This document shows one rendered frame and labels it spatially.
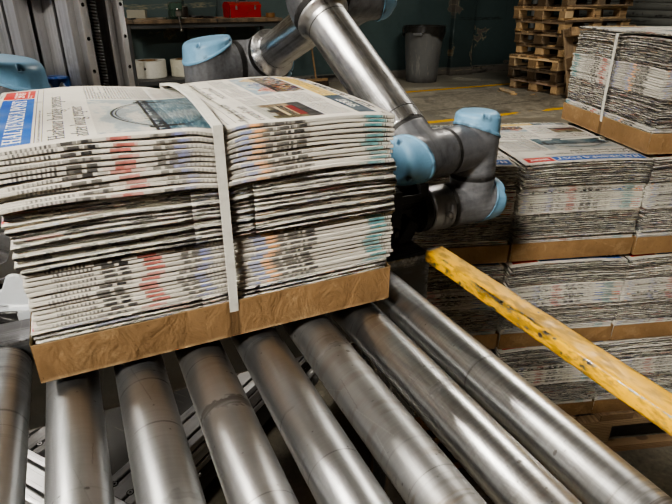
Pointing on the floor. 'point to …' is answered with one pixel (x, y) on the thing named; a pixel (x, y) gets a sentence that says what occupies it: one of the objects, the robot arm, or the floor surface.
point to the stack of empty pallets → (545, 42)
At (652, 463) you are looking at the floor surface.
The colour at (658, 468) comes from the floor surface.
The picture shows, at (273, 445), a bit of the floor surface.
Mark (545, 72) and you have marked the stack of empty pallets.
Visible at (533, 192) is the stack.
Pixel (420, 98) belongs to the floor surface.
